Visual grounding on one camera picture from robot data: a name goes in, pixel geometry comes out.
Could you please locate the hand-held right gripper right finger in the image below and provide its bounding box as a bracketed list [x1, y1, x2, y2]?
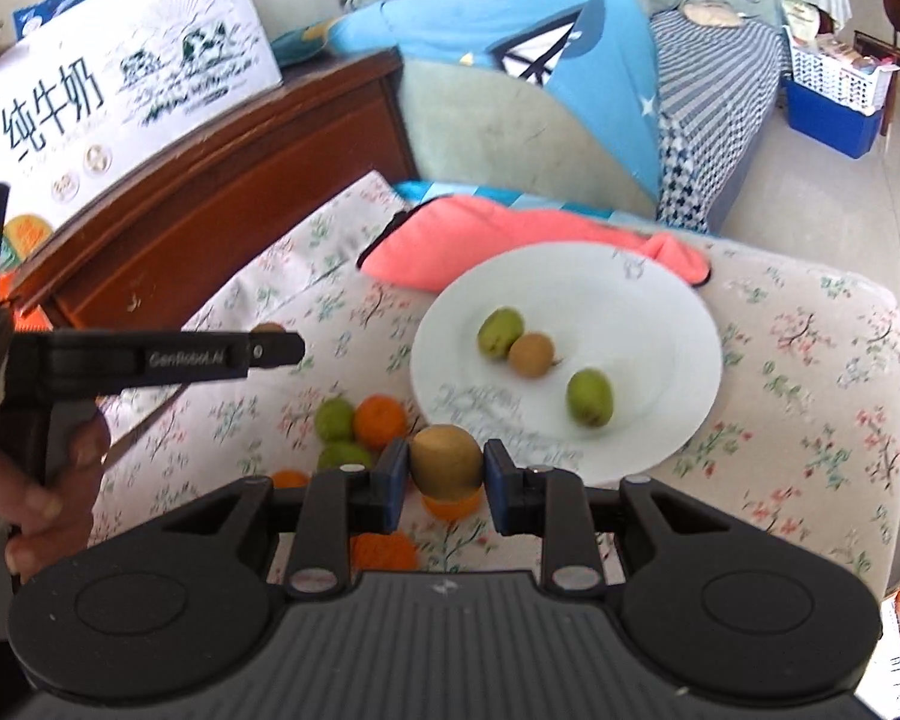
[483, 439, 752, 596]

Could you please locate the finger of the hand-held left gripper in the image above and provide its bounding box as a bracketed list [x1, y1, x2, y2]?
[7, 328, 306, 400]

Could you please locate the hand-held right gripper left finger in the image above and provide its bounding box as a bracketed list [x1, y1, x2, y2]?
[146, 437, 411, 598]

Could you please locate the brown kiwi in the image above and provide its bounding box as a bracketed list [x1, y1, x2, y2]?
[409, 424, 485, 502]

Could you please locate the green jujube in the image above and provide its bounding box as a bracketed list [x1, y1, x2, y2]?
[566, 367, 614, 428]
[314, 397, 357, 443]
[316, 441, 376, 473]
[478, 307, 526, 359]

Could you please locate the white plate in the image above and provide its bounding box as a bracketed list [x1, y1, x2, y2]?
[410, 241, 723, 486]

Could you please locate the person's left hand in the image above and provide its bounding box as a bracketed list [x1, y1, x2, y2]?
[0, 406, 113, 578]

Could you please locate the orange packet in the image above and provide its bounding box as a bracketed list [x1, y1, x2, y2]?
[0, 274, 50, 332]

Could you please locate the wooden bed footboard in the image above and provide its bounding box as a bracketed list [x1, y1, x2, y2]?
[4, 47, 419, 331]

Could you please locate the pink towel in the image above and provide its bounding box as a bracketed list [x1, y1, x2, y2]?
[358, 195, 713, 293]

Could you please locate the teal striped cloth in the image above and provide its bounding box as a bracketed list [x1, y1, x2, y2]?
[394, 180, 657, 222]

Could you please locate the floral cushion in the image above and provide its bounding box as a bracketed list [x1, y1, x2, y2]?
[86, 169, 900, 601]

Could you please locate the pale green pillow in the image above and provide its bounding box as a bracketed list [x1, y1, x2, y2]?
[401, 58, 657, 218]

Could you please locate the white printed carton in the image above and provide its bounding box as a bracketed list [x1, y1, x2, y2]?
[0, 0, 283, 230]

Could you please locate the blue blanket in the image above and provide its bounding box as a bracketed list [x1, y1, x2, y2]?
[274, 0, 665, 200]

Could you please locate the checked bed sheet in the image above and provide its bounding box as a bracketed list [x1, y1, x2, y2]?
[649, 11, 792, 233]

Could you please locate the blue plastic bin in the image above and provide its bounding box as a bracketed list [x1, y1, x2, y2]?
[784, 75, 886, 160]

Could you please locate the beige round cushion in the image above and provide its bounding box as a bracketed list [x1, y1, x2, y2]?
[681, 1, 743, 29]

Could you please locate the white plastic basket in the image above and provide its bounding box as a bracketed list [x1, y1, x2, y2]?
[784, 26, 900, 117]

